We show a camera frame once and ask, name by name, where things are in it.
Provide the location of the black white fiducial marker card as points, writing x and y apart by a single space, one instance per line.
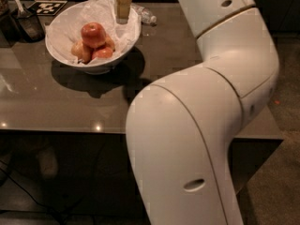
47 8

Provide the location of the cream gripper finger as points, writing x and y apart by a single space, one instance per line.
122 9

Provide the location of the clear plastic water bottle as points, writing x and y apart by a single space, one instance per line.
147 17

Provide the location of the left yellowish apple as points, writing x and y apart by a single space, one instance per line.
82 51

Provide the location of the white ceramic bowl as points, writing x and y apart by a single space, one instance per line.
103 67

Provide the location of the dark container with scoop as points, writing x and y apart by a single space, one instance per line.
28 23

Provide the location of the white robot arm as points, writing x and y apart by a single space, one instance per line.
179 128

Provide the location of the white paper bowl liner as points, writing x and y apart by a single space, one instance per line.
123 30

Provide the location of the right hidden apple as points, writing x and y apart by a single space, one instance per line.
109 42

